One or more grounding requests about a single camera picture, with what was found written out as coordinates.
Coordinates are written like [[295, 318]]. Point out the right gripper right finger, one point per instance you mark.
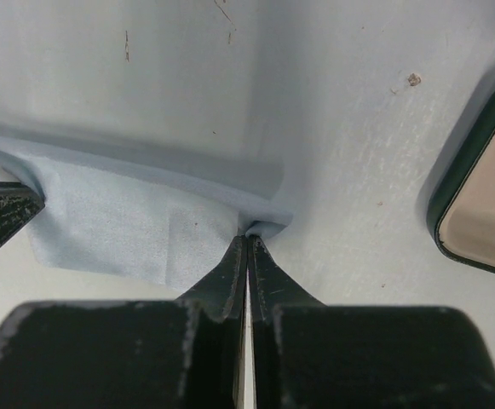
[[310, 355]]

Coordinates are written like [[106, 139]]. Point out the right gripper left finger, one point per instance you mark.
[[183, 353]]

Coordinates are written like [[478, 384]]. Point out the light blue cleaning cloth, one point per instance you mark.
[[145, 217]]

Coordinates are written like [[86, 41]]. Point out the black glasses case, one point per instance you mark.
[[461, 211]]

